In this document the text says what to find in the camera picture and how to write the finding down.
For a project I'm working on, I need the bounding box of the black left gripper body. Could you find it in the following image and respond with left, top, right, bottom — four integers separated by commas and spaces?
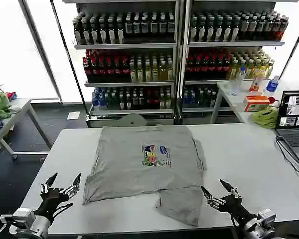
35, 188, 67, 220

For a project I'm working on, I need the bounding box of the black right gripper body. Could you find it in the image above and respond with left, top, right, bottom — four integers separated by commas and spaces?
220, 195, 258, 226

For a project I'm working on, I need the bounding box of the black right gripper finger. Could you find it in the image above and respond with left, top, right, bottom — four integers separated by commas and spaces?
219, 179, 242, 200
200, 185, 226, 211

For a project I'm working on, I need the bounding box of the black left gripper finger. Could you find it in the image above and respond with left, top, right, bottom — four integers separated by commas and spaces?
60, 173, 82, 199
40, 172, 58, 194

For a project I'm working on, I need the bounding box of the grey printed t-shirt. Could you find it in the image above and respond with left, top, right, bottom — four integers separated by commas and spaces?
82, 124, 207, 227

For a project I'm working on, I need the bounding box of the green cloth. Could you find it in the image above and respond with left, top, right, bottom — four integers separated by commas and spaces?
251, 106, 280, 129
0, 93, 13, 120

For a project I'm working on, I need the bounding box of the grey side table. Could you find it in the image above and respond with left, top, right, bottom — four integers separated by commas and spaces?
0, 98, 53, 161

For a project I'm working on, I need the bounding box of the white side table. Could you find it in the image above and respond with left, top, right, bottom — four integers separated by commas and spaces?
210, 79, 299, 130

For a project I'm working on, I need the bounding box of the orange tissue box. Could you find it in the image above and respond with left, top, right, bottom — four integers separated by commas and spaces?
243, 95, 271, 112

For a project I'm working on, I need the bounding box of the round grey disc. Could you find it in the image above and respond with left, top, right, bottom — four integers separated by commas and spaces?
118, 112, 148, 128

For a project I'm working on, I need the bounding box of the grey open laptop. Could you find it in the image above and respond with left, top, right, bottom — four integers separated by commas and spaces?
275, 90, 299, 165

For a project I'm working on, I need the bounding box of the orange juice bottle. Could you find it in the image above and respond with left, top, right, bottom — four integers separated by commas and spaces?
249, 72, 264, 92

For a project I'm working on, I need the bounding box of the clear water bottle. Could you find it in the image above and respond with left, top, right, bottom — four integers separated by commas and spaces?
233, 66, 246, 87

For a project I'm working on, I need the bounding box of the blue label water bottle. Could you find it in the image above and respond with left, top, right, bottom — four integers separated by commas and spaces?
266, 75, 280, 93

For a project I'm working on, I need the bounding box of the metal shelf with bottles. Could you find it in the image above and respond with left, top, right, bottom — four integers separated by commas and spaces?
180, 0, 290, 125
62, 0, 181, 128

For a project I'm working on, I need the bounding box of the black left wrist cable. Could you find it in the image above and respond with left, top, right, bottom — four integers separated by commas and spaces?
49, 202, 74, 221

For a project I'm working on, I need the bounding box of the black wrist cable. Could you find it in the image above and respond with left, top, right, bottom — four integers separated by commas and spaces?
49, 202, 74, 221
230, 213, 241, 236

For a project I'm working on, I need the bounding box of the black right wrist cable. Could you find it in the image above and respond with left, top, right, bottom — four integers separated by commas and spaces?
230, 213, 241, 236

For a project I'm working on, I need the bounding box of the black laptop cable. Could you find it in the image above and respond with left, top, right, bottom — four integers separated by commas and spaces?
275, 135, 299, 187

